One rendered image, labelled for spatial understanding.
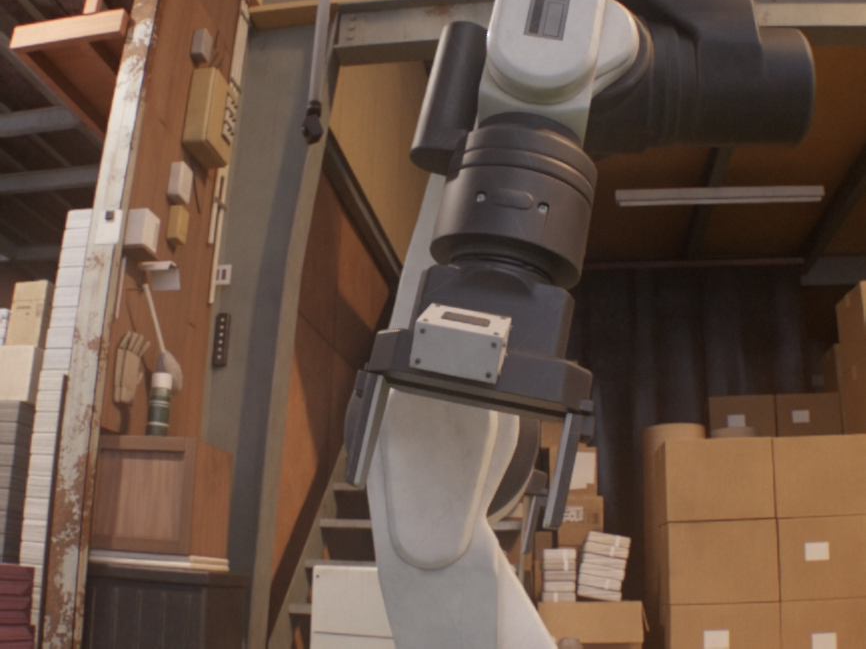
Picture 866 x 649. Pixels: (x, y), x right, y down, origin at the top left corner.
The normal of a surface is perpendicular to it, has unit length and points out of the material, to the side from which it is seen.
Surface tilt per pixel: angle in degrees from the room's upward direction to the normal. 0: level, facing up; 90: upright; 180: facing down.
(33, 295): 89
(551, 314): 90
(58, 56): 180
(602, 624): 67
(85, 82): 180
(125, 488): 90
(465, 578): 115
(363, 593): 90
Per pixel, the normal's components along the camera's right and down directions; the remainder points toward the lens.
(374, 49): -0.03, 0.95
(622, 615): -0.09, -0.65
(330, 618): -0.47, -0.28
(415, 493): -0.09, -0.30
